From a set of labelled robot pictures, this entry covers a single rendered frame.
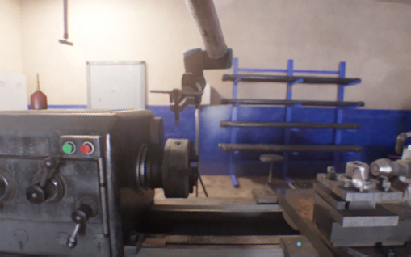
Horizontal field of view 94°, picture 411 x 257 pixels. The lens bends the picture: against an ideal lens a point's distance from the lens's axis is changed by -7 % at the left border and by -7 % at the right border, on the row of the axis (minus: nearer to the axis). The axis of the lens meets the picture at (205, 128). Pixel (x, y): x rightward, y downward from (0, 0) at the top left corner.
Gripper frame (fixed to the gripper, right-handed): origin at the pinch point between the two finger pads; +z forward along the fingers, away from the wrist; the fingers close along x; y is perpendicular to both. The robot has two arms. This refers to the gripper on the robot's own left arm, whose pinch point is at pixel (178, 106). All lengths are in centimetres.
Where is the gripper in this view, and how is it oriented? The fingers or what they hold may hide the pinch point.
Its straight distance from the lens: 79.9
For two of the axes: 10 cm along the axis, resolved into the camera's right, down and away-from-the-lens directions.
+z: -2.0, 4.6, -8.6
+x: -9.8, -1.0, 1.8
